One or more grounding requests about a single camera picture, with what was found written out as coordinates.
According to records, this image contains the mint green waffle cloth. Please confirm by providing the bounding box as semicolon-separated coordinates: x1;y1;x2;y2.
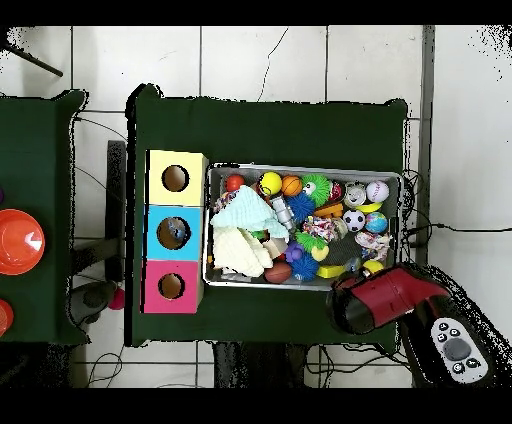
209;184;290;241

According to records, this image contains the colourful knotted rope toy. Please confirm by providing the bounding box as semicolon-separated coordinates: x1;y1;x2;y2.
211;190;237;213

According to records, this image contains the cream waffle cloth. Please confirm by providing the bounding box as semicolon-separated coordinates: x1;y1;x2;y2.
211;225;276;278

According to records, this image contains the wooden box with three holes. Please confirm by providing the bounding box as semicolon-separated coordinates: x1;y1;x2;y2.
139;149;211;315

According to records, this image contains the smooth yellow ball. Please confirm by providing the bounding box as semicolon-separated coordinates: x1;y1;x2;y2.
259;171;284;196

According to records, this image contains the small orange basketball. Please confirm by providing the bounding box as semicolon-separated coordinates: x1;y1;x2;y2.
280;174;304;198

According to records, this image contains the green spiky toy with eyes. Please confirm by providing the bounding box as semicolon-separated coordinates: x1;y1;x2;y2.
301;173;333;208

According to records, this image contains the black and white soccer ball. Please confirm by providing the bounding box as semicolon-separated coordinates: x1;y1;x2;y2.
342;208;367;232

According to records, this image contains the silver drink can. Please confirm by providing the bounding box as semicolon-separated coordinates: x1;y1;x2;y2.
343;182;368;209

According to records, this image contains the globe print ball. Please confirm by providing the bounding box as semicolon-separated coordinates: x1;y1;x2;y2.
364;211;389;235

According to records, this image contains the white baseball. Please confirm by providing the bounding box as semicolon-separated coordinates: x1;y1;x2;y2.
365;180;390;204

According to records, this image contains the grey device with red knob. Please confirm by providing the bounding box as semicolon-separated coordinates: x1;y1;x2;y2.
66;279;126;326

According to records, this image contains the orange plastic bowl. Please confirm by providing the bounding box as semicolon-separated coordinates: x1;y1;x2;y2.
0;208;46;276

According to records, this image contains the black rod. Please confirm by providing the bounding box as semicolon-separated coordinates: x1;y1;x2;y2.
0;39;64;78

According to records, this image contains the orange plastic cup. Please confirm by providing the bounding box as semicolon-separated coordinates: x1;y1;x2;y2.
0;298;15;338

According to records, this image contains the silver wire mesh bin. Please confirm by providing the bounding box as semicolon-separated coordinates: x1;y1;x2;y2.
203;161;404;292

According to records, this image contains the thin black cable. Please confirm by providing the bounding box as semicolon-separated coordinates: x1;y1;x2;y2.
257;26;290;103

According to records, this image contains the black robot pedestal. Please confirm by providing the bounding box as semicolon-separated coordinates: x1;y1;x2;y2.
213;342;307;388

